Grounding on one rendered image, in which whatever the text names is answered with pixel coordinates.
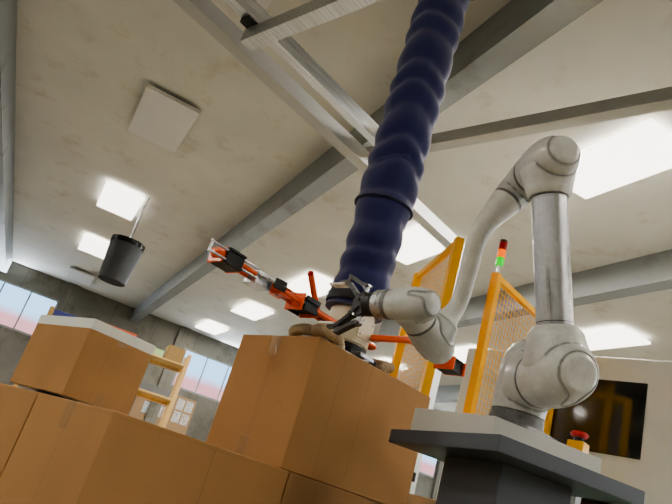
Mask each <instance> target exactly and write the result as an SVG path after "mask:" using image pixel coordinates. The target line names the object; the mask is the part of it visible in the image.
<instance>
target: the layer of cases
mask: <svg viewBox="0 0 672 504"><path fill-rule="evenodd" d="M0 504H382V503H379V502H376V501H373V500H370V499H367V498H364V497H361V496H359V495H356V494H353V493H350V492H347V491H344V490H341V489H339V488H336V487H333V486H330V485H327V484H324V483H321V482H318V481H316V480H313V479H310V478H307V477H304V476H301V475H298V474H295V473H293V472H289V471H287V470H284V469H281V468H278V467H275V466H273V465H270V464H267V463H264V462H261V461H258V460H255V459H252V458H250V457H247V456H244V455H241V454H238V453H235V452H232V451H229V450H227V449H224V448H221V447H218V446H215V445H212V444H209V443H207V442H204V441H201V440H198V439H195V438H192V437H189V436H186V435H184V434H181V433H178V432H175V431H172V430H169V429H166V428H163V427H161V426H158V425H155V424H152V423H149V422H146V421H143V420H141V419H138V418H135V417H132V416H129V415H126V414H123V413H120V412H118V411H115V410H110V409H106V408H102V407H98V406H94V405H90V404H86V403H82V402H77V401H73V400H69V399H65V398H61V397H57V396H53V395H49V394H44V393H40V392H36V391H32V390H28V389H24V388H20V387H16V386H11V385H7V384H3V383H0Z"/></svg>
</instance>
